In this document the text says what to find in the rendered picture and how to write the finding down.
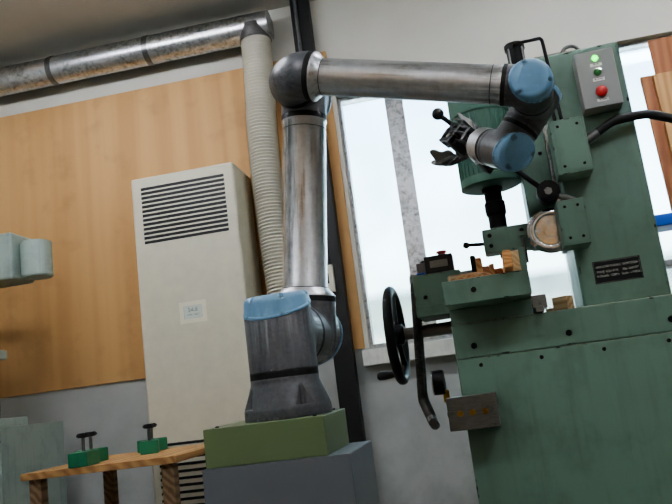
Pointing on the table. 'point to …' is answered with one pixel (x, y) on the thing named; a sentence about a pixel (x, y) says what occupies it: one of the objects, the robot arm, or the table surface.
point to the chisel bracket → (504, 240)
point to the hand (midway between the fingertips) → (449, 142)
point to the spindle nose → (495, 206)
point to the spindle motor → (482, 113)
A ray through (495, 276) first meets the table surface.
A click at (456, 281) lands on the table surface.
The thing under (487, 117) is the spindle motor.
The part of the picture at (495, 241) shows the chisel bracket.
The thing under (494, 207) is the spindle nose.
